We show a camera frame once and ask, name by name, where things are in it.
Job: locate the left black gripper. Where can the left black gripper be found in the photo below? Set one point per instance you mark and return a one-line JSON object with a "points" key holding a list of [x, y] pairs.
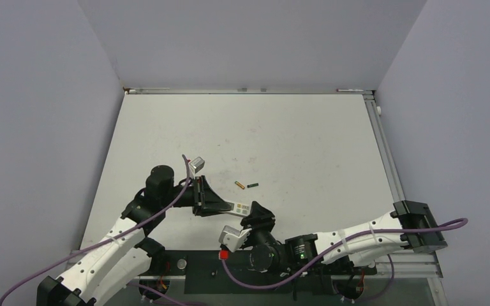
{"points": [[205, 201]]}

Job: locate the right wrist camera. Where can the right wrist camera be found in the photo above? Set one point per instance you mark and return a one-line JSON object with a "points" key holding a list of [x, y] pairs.
{"points": [[232, 238]]}

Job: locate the white remote control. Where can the white remote control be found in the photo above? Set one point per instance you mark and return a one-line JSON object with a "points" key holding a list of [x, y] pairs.
{"points": [[238, 209]]}

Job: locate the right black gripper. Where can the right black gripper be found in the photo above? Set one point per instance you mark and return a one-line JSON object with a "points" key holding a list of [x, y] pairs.
{"points": [[259, 218]]}

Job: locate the aluminium frame rail back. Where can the aluminium frame rail back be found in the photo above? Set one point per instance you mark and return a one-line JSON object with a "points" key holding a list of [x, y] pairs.
{"points": [[244, 90]]}

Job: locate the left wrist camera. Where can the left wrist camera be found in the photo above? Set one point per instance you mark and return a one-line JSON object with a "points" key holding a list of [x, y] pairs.
{"points": [[196, 164]]}

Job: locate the gold AAA battery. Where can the gold AAA battery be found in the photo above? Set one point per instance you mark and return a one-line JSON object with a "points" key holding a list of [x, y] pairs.
{"points": [[239, 185]]}

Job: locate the aluminium frame rail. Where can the aluminium frame rail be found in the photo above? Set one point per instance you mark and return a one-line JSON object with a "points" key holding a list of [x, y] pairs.
{"points": [[407, 263], [244, 90]]}

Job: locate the aluminium frame rail right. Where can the aluminium frame rail right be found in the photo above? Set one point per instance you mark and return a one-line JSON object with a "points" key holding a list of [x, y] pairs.
{"points": [[407, 263]]}

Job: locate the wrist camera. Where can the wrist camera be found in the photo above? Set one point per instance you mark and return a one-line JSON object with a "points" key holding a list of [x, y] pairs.
{"points": [[232, 238], [196, 164]]}

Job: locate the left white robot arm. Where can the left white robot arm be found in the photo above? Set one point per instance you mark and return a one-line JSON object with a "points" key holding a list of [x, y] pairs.
{"points": [[127, 250]]}

